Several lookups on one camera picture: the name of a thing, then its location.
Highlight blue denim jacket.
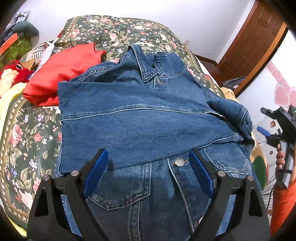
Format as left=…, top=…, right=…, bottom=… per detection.
left=58, top=45, right=254, bottom=240

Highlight orange right sleeve forearm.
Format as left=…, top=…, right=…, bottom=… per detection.
left=270, top=180, right=296, bottom=236

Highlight dark clothes on floor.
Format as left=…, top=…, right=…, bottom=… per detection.
left=222, top=76, right=246, bottom=91

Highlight right hand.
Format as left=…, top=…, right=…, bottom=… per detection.
left=275, top=141, right=295, bottom=190

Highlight colourful cushion green red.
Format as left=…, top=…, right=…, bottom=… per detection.
left=250, top=137, right=269, bottom=190

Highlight floral green bedspread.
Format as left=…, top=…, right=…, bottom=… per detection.
left=1, top=15, right=223, bottom=228

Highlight brown wooden door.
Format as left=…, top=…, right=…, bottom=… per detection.
left=218, top=1, right=288, bottom=95

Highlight red plush toy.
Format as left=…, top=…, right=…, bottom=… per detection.
left=0, top=60, right=34, bottom=97

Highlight red folded garment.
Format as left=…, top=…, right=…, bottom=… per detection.
left=23, top=43, right=106, bottom=106

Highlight green patterned bag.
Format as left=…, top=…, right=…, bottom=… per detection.
left=0, top=36, right=32, bottom=70

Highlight orange box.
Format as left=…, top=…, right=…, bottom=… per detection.
left=0, top=33, right=18, bottom=55

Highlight pink heart wall decoration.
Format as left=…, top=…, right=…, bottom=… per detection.
left=267, top=61, right=295, bottom=109

